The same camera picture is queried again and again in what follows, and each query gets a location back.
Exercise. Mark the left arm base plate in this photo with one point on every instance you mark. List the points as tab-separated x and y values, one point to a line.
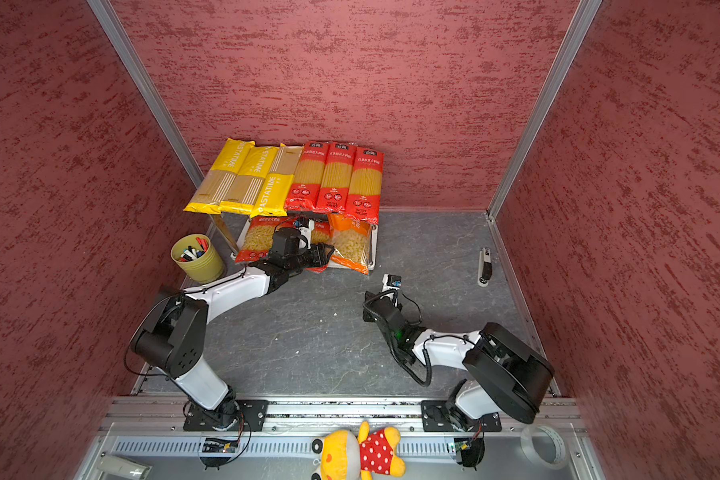
230	416

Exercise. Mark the yellow pen cup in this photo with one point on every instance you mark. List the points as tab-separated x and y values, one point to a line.
198	258

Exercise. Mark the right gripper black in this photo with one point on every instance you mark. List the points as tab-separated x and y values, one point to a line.
367	310

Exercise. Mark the clear tape roll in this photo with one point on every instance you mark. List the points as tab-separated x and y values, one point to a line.
544	447

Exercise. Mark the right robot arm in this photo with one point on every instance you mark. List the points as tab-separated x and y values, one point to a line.
505	374

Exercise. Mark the right aluminium corner post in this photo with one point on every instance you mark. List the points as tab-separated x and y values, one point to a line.
576	32

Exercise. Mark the orange macaroni bag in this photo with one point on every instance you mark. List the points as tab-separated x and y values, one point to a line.
351	240

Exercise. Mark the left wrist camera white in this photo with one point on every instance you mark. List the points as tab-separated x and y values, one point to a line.
304	225

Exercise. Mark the yellow spaghetti pack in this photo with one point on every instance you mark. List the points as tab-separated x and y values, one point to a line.
274	191
245	189
219	179

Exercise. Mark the left aluminium corner post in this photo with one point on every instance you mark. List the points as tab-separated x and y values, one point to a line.
113	28

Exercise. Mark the white two-tier shelf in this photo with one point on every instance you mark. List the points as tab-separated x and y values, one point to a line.
330	190

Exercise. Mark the red spaghetti pack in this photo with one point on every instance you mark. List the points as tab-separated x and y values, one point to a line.
364	196
335	183
305	187

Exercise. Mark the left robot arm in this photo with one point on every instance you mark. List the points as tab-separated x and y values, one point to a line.
171	338

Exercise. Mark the aluminium corner post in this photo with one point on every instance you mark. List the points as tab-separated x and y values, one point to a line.
576	32
113	28

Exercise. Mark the red macaroni bag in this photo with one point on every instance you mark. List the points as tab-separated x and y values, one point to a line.
321	232
258	239

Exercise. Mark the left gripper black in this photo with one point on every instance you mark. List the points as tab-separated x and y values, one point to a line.
319	252

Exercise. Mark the small white black device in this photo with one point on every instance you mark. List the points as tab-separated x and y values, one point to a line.
485	268

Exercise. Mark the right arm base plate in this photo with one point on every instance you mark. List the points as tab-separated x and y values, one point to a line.
443	416

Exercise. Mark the yellow plush toy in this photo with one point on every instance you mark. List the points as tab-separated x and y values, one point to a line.
343	455

